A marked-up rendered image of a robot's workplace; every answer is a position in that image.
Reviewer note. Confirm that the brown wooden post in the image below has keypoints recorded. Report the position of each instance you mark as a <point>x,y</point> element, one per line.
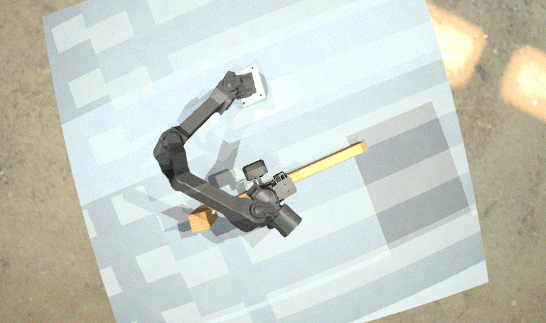
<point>202,218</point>

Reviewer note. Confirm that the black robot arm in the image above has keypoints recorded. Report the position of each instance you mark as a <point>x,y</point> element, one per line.
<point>244,213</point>

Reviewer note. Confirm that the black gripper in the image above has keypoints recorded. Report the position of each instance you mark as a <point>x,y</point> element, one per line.
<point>254,171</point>

